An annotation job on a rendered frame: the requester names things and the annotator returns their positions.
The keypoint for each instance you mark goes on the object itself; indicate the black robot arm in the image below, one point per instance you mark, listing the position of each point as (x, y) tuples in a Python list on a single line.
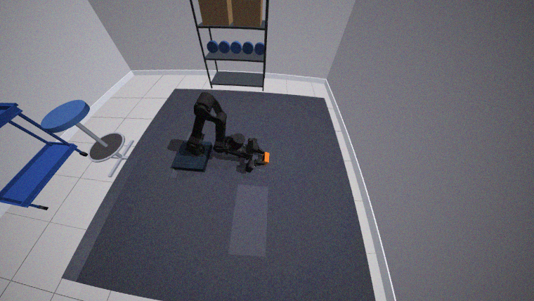
[(228, 144)]

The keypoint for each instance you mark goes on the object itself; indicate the orange block with dark square marking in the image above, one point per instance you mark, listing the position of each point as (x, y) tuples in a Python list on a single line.
[(265, 158)]

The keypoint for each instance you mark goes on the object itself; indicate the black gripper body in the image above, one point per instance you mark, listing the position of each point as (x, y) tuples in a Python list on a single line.
[(250, 165)]

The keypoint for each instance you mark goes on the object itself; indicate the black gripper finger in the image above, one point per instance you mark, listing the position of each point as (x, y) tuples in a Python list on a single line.
[(260, 151), (258, 163)]

